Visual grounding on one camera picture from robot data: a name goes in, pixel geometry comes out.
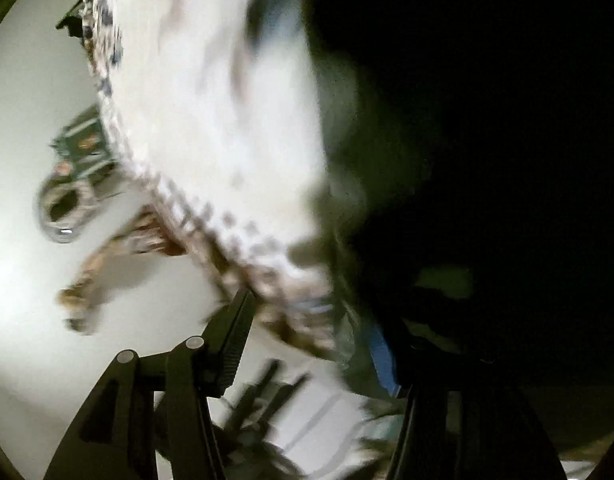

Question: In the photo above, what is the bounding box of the dark striped long-sleeve sweater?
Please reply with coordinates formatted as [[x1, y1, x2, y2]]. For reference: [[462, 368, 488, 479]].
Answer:
[[301, 0, 614, 457]]

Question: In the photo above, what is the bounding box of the green storage shelf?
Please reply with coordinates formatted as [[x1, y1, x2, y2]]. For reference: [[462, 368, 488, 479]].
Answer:
[[51, 105, 116, 185]]

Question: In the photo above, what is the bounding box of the floral bed quilt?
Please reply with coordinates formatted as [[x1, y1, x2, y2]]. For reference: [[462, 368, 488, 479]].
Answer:
[[82, 0, 336, 360]]

